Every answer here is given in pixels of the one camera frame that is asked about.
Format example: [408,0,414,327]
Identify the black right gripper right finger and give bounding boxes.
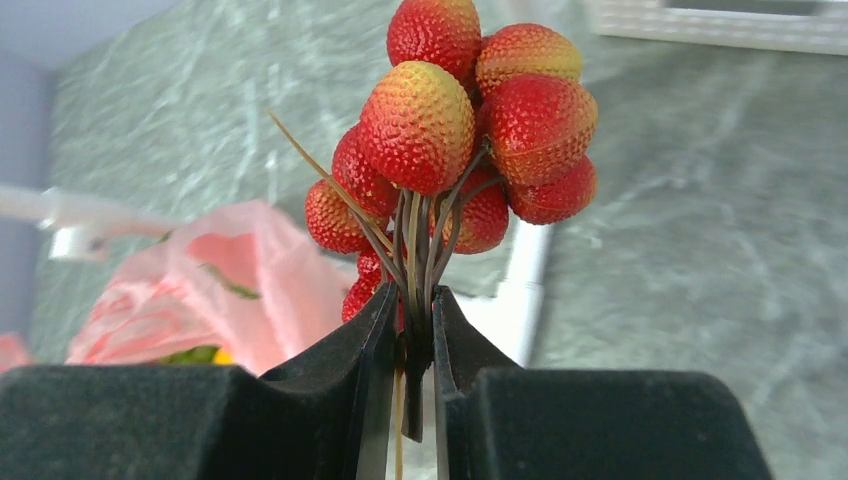
[433,287,772,480]

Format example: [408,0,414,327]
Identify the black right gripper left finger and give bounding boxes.
[1,285,397,479]

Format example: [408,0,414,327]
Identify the yellow fake mango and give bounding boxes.
[211,348,235,365]

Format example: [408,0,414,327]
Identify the pink plastic bag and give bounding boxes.
[0,199,359,378]

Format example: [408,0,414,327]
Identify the red lychee bunch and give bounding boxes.
[304,1,599,441]

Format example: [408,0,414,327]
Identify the white plastic basket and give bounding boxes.
[586,0,847,56]

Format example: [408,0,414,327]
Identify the white PVC pipe frame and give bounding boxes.
[0,184,554,369]

